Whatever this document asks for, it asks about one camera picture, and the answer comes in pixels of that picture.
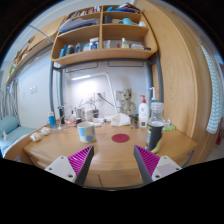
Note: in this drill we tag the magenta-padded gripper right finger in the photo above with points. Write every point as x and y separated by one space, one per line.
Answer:
148 160

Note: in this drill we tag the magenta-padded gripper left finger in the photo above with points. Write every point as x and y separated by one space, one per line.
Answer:
80 161

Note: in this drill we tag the clear bottle with dark label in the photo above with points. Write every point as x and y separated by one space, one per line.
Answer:
154 133

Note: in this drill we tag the cream mug with blue patches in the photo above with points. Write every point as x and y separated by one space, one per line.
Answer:
86 132

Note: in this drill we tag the flat round red coaster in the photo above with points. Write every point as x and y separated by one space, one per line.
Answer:
120 138

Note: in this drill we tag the small green packet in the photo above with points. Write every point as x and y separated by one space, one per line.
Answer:
169 127

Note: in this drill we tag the small round white object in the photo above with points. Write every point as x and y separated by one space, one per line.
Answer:
45 130
35 137

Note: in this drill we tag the white pump bottle red top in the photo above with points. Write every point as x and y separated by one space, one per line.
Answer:
143 113

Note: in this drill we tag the small blue tube bottle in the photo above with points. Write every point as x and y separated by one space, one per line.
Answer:
52 120

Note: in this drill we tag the slim black upright device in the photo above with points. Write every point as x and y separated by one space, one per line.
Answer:
61 115

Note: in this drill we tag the brown tree creature figurine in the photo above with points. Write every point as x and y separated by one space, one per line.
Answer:
127 100

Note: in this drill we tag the blue squeeze bottle with spout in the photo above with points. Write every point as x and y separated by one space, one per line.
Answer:
153 95

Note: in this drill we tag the light blue pillow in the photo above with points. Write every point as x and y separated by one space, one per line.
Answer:
8 125

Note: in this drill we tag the white desk lamp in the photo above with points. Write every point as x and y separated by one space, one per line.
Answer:
108 80

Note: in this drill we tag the striped white green towel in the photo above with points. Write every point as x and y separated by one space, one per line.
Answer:
213 96

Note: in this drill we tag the wooden shelf unit with items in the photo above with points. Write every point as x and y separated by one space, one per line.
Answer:
100 55

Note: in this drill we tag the long wooden wall shelf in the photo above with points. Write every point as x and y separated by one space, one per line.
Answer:
36 45

